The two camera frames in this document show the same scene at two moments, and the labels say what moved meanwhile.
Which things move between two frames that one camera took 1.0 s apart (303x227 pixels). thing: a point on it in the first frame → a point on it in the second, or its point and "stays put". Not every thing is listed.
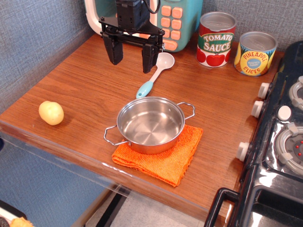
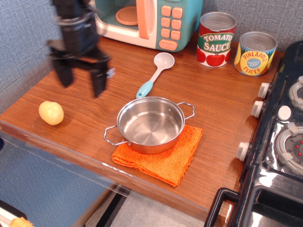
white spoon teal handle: [164, 60] stays put
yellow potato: [51, 112] stays put
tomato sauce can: [216, 30] stays put
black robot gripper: [132, 23] → [79, 40]
